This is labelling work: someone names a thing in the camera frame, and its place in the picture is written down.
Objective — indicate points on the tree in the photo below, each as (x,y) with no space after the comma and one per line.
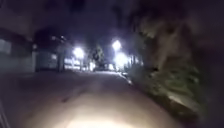
(98,56)

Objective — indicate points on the dark asphalt road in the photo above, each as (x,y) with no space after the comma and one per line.
(90,96)

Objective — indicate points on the bright street lamp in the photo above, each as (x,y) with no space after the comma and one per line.
(116,45)
(79,52)
(120,59)

